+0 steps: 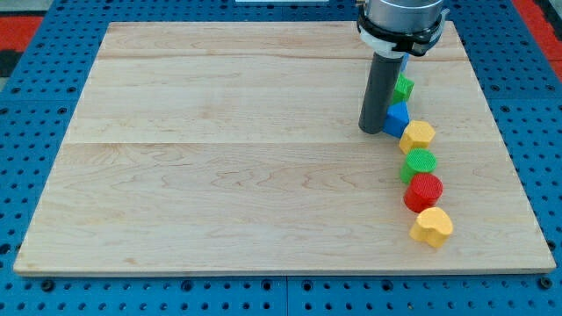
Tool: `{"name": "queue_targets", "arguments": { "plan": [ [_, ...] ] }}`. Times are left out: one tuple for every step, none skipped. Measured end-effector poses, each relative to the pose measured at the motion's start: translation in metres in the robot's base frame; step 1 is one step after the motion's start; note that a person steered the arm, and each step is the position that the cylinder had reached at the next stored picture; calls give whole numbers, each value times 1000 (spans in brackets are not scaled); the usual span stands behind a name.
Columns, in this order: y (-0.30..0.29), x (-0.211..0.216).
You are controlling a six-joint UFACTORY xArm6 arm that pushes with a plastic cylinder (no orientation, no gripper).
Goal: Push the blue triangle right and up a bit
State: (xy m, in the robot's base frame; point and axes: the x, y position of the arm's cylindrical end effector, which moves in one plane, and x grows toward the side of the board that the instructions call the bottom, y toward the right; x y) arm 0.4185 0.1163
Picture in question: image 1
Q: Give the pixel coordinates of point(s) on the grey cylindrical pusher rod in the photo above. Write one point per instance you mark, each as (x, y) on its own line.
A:
(382, 78)

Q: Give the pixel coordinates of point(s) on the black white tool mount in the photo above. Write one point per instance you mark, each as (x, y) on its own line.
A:
(393, 30)

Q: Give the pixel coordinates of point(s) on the blue triangle block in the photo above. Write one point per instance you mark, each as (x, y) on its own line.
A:
(396, 120)

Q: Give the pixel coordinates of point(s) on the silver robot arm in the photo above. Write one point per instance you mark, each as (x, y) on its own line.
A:
(393, 29)

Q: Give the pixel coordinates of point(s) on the blue block behind rod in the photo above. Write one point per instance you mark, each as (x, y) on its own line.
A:
(404, 63)

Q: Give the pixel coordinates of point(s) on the green square block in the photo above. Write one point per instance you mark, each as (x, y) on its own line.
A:
(402, 90)

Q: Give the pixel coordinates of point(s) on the yellow hexagon block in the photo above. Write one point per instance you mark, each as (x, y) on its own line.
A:
(417, 134)

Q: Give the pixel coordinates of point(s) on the green cylinder block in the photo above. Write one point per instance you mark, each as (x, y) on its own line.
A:
(418, 160)

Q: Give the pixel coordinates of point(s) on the red cylinder block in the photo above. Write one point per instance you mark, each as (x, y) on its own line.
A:
(423, 192)

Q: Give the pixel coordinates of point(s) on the yellow heart block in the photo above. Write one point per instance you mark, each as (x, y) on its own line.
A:
(432, 226)

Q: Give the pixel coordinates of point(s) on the light wooden board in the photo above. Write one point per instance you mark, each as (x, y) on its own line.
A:
(216, 149)

